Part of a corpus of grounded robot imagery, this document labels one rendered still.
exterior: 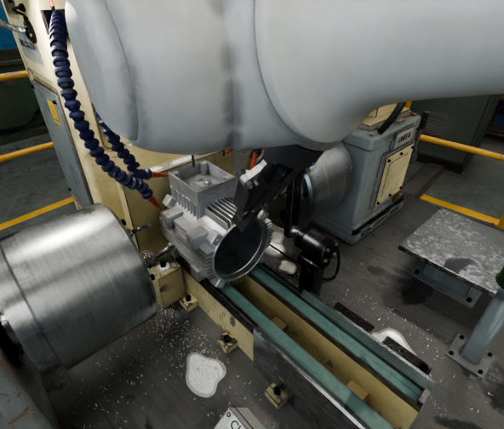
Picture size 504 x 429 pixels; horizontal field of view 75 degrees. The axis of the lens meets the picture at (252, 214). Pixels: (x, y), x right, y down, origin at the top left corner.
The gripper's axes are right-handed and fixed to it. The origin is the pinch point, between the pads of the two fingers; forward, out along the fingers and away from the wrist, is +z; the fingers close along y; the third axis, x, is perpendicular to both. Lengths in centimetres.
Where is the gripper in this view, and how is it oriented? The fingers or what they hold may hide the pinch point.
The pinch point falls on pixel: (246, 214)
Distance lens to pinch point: 53.8
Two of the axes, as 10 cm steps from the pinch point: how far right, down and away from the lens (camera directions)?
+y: -7.4, 3.8, -5.6
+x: 5.8, 7.8, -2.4
